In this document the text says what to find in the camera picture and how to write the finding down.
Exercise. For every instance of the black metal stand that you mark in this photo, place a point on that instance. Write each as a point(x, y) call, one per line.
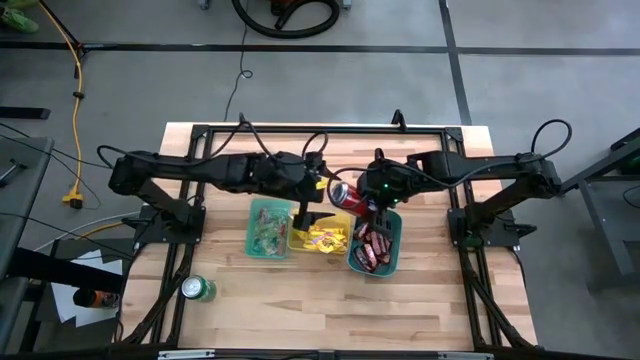
point(605, 230)

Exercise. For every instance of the grey side table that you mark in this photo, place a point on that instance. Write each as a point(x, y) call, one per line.
point(25, 210)

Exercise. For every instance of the white paper sheet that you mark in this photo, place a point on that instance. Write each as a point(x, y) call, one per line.
point(65, 305)

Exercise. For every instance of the yellow translucent bin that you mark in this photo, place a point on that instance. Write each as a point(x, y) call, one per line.
point(294, 245)

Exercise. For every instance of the silver frame bracket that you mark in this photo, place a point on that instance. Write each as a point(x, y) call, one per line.
point(185, 354)
point(465, 356)

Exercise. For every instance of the green soda can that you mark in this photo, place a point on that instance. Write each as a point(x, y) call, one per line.
point(197, 289)

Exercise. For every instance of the light teal translucent bin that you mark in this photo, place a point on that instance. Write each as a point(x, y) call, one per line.
point(252, 205)

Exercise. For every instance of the short black floor bar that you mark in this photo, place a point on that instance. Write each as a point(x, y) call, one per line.
point(25, 113)

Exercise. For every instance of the orange black bottle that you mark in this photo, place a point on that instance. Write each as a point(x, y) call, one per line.
point(97, 299)

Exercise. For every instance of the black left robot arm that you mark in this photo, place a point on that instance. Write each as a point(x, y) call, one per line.
point(200, 172)

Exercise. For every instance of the yellow tape tag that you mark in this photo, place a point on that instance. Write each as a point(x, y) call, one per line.
point(322, 183)

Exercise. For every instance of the long black beam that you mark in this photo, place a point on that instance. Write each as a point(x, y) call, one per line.
point(60, 270)

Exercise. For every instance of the grey hand tool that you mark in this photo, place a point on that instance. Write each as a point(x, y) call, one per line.
point(12, 167)

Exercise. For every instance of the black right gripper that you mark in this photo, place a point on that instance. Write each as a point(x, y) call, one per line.
point(387, 192)

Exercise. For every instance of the black metal table frame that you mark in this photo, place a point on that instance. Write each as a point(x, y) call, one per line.
point(350, 129)

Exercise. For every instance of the green gummy candy pack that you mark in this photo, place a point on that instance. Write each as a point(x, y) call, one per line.
point(259, 230)

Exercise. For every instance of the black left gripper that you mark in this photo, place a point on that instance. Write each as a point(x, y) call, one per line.
point(312, 192)

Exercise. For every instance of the black frame bracket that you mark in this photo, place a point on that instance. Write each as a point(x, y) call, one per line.
point(398, 122)
point(242, 122)

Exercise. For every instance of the dark green plastic bin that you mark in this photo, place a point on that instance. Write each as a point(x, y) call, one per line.
point(397, 235)

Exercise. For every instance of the clear gummy candy pack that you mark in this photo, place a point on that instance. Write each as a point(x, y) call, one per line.
point(258, 251)
point(256, 242)
point(270, 252)
point(278, 233)
point(282, 248)

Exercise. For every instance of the red soda can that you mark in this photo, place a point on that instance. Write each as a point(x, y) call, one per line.
point(352, 200)

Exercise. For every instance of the neon green shoe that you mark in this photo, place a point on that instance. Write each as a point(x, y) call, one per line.
point(17, 22)

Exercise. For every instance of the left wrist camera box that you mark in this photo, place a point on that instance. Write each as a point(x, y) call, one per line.
point(315, 161)

